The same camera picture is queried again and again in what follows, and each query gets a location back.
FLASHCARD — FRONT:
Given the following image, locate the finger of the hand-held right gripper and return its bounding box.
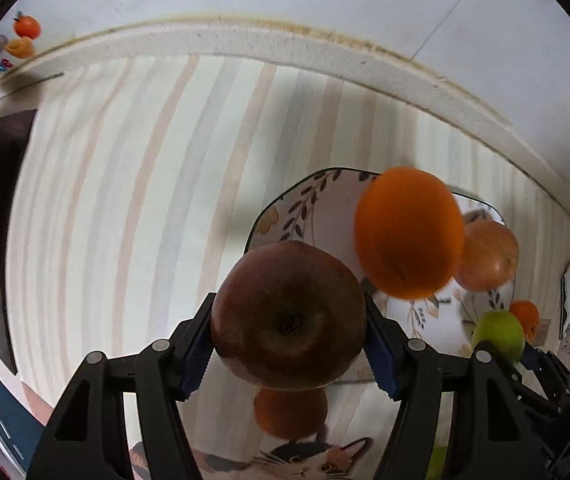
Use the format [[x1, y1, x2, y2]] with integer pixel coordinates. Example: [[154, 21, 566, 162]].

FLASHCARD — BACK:
[[517, 347, 570, 417]]

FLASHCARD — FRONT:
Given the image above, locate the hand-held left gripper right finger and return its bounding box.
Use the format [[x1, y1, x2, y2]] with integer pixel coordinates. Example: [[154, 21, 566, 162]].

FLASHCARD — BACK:
[[362, 292, 558, 480]]

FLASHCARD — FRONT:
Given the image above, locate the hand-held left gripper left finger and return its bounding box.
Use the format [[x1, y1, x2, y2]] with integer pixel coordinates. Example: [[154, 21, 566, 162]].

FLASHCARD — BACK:
[[25, 292, 216, 480]]

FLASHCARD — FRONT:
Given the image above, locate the small orange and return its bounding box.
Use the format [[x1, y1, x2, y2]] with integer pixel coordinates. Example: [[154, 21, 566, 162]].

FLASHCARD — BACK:
[[509, 300, 542, 343]]

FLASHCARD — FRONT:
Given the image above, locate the green apple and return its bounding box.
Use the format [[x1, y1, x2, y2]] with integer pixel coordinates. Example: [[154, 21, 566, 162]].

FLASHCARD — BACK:
[[471, 310, 526, 367]]

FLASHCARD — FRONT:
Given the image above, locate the dark red apple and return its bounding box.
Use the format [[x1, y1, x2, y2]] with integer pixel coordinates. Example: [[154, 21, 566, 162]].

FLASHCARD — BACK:
[[210, 241, 368, 392]]

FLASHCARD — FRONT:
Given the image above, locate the medium orange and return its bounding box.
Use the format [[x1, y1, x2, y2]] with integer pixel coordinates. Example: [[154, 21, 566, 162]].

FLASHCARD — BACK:
[[254, 385, 329, 439]]

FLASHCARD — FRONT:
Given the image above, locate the floral ceramic plate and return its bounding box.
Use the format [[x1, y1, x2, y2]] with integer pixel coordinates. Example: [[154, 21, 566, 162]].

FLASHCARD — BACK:
[[242, 167, 518, 386]]

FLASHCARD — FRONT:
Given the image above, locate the large orange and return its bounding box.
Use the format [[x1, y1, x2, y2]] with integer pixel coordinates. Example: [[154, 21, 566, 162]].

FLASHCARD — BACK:
[[354, 166, 466, 300]]

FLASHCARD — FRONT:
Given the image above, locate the cat-shaped mat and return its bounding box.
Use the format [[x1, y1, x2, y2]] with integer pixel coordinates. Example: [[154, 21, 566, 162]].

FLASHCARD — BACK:
[[130, 437, 373, 480]]

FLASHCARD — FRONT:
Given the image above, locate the striped table mat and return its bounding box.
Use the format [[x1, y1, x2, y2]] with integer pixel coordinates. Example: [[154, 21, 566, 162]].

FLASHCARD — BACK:
[[8, 55, 570, 480]]

